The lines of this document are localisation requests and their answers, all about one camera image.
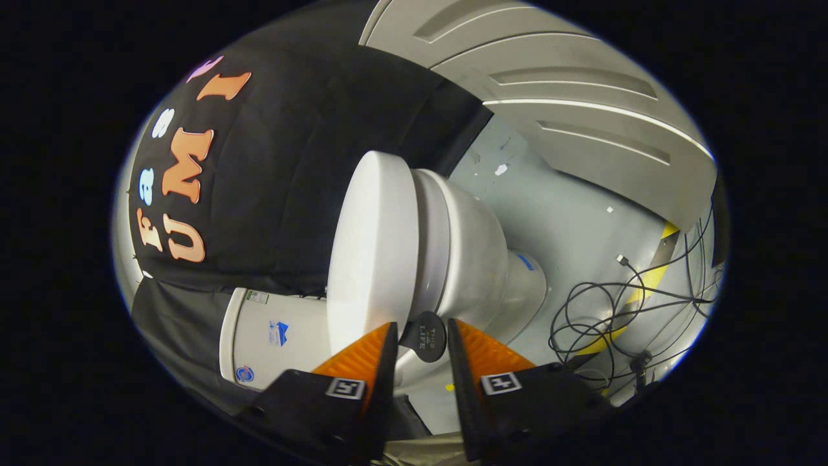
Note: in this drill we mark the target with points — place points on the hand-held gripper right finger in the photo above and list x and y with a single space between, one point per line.
462 388

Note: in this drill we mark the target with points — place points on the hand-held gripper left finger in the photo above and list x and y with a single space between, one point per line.
385 388

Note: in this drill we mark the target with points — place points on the black round lid tab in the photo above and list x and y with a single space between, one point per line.
427 340

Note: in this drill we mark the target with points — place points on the white toilet lid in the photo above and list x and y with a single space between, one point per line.
369 259

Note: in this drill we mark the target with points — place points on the yellow black floor tape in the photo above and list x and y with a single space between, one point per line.
652 276

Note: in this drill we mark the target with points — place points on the black backdrop cloth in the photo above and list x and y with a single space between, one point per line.
278 194

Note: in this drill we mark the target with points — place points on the white ribbed panel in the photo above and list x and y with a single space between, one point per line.
582 129

